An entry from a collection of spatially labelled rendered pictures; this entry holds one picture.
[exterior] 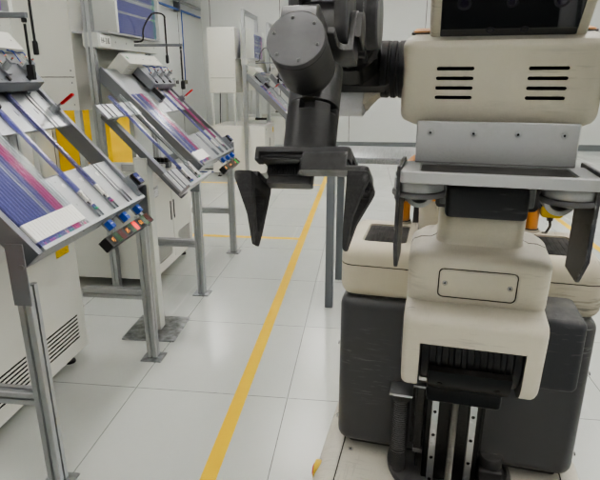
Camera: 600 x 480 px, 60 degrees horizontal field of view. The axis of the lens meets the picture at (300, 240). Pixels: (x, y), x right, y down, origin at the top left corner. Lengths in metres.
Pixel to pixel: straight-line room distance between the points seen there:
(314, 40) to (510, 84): 0.38
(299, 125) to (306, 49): 0.08
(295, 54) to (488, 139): 0.38
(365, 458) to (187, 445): 0.72
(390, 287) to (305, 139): 0.67
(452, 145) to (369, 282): 0.47
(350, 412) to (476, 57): 0.87
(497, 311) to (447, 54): 0.40
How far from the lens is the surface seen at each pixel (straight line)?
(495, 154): 0.81
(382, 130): 9.33
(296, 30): 0.52
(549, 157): 0.82
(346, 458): 1.37
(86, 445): 1.98
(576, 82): 0.83
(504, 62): 0.82
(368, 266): 1.16
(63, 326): 2.28
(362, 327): 1.22
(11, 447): 2.07
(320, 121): 0.56
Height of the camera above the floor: 1.16
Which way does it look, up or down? 17 degrees down
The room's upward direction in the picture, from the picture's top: straight up
